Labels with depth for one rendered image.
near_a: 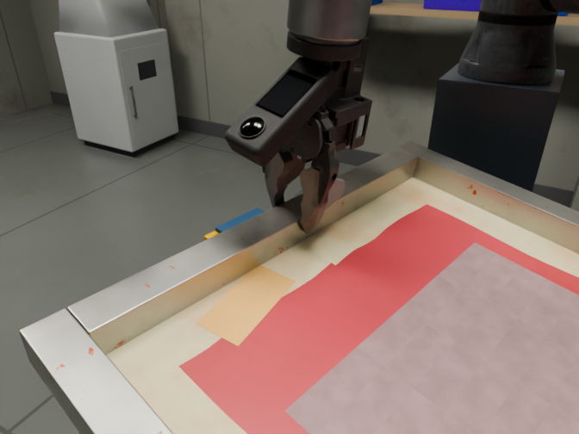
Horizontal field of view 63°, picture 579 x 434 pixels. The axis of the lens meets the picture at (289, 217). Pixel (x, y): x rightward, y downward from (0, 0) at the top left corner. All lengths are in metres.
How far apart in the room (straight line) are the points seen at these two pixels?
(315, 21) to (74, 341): 0.33
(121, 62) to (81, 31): 0.39
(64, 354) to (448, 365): 0.32
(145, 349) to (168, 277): 0.07
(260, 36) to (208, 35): 0.48
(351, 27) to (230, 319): 0.29
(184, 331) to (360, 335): 0.16
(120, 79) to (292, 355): 3.31
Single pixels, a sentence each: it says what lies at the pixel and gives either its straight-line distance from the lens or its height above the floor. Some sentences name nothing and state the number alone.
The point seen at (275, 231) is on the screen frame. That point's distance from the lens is 0.51.
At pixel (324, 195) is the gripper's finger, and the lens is 0.49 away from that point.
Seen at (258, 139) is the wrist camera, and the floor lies 1.24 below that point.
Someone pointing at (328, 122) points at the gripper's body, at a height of 1.24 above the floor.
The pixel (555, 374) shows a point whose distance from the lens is 0.51.
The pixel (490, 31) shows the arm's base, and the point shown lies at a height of 1.27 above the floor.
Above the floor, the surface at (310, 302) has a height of 1.08.
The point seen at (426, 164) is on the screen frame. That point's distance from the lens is 0.72.
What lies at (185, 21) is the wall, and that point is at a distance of 4.10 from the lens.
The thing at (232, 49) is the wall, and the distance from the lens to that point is 3.85.
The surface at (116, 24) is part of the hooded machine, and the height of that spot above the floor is 0.94.
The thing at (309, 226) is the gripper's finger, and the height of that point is 1.11.
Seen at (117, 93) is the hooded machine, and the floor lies 0.50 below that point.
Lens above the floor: 1.38
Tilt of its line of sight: 29 degrees down
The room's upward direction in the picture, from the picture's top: straight up
